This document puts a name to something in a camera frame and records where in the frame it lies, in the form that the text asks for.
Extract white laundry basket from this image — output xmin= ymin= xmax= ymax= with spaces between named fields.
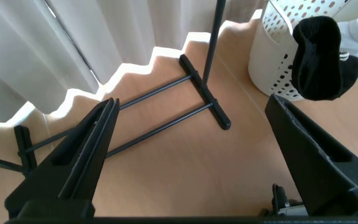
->
xmin=247 ymin=0 xmax=358 ymax=102

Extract beige curtain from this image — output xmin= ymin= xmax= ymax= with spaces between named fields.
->
xmin=0 ymin=0 xmax=267 ymax=124

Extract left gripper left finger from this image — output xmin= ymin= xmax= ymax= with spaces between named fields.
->
xmin=4 ymin=97 xmax=121 ymax=219

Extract black clothes rack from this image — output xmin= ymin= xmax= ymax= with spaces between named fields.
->
xmin=0 ymin=0 xmax=232 ymax=178

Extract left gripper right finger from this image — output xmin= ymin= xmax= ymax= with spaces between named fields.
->
xmin=264 ymin=93 xmax=358 ymax=218

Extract black shorts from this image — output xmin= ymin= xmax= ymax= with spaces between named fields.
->
xmin=290 ymin=15 xmax=358 ymax=101

